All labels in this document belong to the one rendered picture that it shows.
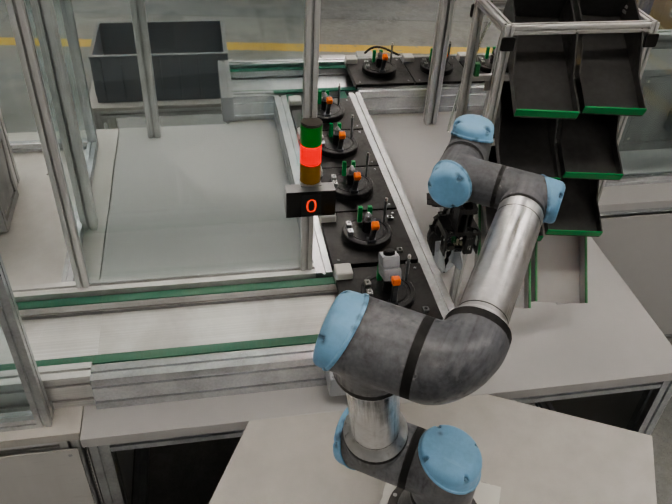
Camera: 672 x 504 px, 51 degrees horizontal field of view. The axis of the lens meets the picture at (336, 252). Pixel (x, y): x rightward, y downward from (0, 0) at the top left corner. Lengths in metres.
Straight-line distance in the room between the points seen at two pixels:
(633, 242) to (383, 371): 1.91
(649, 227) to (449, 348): 1.87
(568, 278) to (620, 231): 0.81
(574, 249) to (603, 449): 0.50
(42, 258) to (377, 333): 1.43
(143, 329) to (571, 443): 1.06
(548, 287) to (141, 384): 1.02
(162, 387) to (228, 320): 0.25
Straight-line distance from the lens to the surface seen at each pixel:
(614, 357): 1.97
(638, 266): 2.83
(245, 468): 1.59
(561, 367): 1.89
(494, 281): 1.02
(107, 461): 1.78
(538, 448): 1.71
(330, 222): 2.03
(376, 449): 1.26
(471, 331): 0.93
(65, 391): 1.72
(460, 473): 1.28
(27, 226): 2.33
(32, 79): 1.60
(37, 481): 1.87
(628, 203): 2.59
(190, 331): 1.79
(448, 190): 1.19
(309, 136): 1.60
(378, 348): 0.91
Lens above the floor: 2.18
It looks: 39 degrees down
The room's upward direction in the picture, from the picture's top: 3 degrees clockwise
